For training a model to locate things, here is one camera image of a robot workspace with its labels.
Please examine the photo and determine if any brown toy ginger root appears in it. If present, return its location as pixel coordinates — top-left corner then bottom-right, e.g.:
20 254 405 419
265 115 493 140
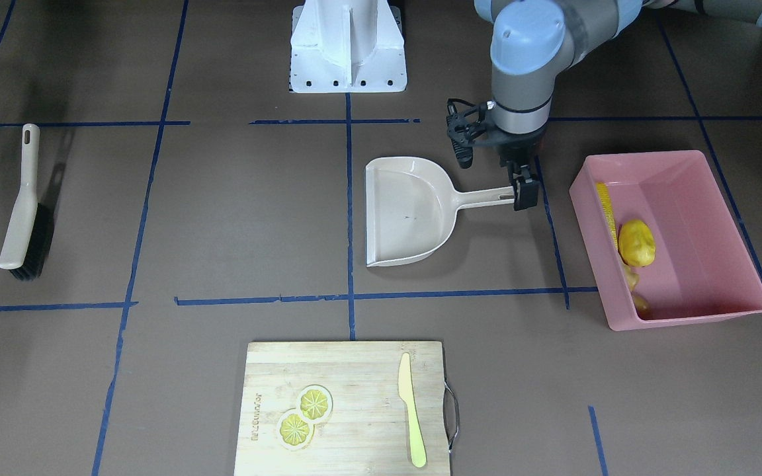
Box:
622 263 652 319

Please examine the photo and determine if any beige plastic dustpan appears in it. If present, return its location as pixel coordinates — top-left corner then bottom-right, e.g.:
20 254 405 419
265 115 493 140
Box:
365 156 514 267

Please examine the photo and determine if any yellow toy corn cob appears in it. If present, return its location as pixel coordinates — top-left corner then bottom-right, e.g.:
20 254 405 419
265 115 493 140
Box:
595 182 618 252

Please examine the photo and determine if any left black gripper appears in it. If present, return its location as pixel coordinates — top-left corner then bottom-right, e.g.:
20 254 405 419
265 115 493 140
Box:
492 127 547 211

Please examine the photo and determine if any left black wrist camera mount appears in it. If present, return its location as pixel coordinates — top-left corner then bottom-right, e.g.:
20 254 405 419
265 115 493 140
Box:
446 99 495 169

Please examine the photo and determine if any bamboo cutting board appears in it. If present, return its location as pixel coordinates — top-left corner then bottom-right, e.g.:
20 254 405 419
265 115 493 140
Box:
233 340 454 475

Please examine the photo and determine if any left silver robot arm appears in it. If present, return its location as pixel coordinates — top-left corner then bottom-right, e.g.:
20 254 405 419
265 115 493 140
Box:
460 1 762 211

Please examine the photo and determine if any beige hand brush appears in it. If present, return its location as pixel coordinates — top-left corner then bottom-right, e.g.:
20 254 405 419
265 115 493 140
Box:
0 123 54 282

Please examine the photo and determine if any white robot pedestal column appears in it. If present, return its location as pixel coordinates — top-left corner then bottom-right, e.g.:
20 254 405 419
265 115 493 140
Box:
288 1 408 94

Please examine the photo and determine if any yellow plastic toy knife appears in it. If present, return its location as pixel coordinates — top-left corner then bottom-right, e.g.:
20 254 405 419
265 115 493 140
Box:
397 352 427 468

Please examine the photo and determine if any near lemon slice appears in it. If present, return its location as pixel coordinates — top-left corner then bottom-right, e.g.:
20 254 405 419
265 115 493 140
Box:
275 409 315 451

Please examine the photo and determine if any pink plastic bin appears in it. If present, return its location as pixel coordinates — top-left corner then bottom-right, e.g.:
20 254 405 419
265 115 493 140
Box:
570 150 762 331

